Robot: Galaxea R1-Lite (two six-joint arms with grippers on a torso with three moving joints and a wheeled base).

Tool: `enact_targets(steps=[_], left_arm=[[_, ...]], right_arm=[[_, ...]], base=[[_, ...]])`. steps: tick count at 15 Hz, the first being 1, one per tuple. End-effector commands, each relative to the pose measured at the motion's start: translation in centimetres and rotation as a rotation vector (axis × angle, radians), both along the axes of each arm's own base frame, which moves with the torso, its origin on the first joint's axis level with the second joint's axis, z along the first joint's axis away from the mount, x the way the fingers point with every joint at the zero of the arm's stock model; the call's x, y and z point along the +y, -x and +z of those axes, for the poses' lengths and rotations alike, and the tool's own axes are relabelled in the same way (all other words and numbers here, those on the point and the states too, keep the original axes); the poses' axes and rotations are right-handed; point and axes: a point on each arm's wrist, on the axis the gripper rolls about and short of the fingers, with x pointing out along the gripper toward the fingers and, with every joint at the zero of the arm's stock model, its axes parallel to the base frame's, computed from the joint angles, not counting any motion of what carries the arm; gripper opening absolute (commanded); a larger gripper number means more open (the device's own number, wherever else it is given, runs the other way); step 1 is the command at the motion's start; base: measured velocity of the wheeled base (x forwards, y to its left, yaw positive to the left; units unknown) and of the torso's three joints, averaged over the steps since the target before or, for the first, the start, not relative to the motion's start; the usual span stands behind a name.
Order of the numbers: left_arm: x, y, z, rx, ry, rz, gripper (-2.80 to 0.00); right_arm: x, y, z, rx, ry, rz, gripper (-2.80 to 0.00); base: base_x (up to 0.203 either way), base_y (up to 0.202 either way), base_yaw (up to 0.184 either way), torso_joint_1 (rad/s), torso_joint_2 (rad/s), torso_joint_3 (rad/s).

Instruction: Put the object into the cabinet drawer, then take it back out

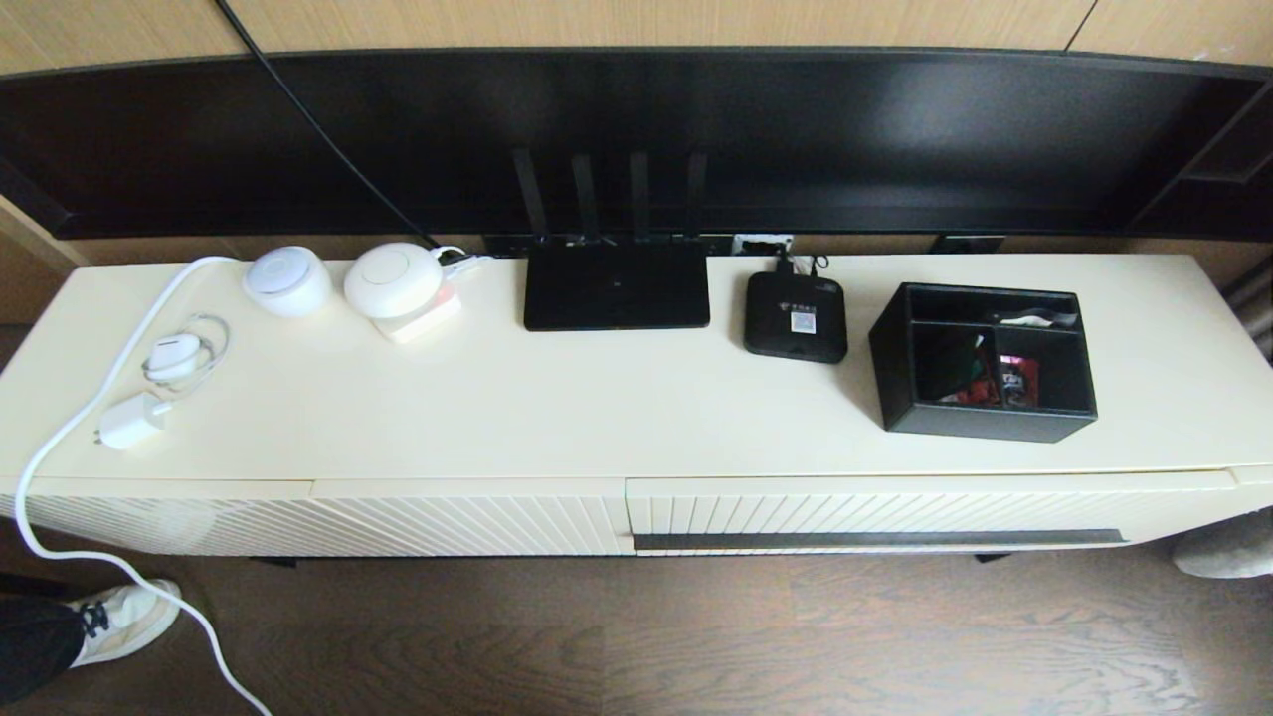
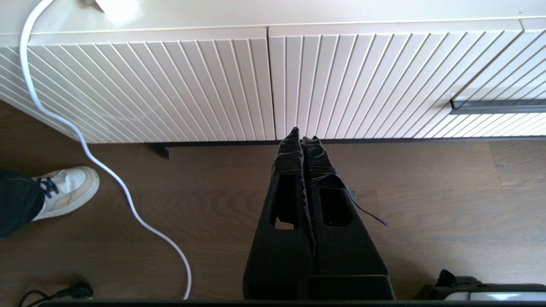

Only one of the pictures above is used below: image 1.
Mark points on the grey white fluffy bundle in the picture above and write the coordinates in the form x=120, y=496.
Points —
x=1228, y=555

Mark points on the white power adapter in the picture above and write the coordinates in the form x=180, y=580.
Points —
x=134, y=422

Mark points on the black television foot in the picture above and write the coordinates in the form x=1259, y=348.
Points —
x=967, y=246

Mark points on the dark red snack packet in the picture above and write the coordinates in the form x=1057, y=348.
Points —
x=1019, y=380

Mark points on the white ribbed sideboard cabinet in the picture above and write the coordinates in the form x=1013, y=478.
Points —
x=597, y=403

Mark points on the white sneaker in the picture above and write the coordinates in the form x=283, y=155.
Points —
x=129, y=622

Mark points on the large white dome device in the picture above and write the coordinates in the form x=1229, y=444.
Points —
x=393, y=278

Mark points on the dark trouser leg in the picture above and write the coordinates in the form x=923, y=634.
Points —
x=35, y=646

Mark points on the black organizer box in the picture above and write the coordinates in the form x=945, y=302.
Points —
x=985, y=423

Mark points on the black router with antennas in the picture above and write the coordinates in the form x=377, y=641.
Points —
x=617, y=288

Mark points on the large black flat television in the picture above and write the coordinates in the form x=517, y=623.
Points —
x=796, y=134

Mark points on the white flat packet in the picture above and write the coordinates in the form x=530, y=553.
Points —
x=1034, y=318

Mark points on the grey pleated curtain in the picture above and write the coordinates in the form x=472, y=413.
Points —
x=1255, y=313

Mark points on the white wall outlet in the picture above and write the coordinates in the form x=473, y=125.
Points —
x=761, y=246

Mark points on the pinkish white square base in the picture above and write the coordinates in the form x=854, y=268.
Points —
x=426, y=324

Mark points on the cream ribbed drawer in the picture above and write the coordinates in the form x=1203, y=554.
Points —
x=895, y=507

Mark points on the red green snack packet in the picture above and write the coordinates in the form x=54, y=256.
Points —
x=980, y=388

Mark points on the black set-top box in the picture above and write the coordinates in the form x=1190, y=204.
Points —
x=776, y=303

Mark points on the cream ribbed cabinet front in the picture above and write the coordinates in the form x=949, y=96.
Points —
x=179, y=522
x=477, y=522

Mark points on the small white round speaker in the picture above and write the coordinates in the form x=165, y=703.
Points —
x=288, y=282

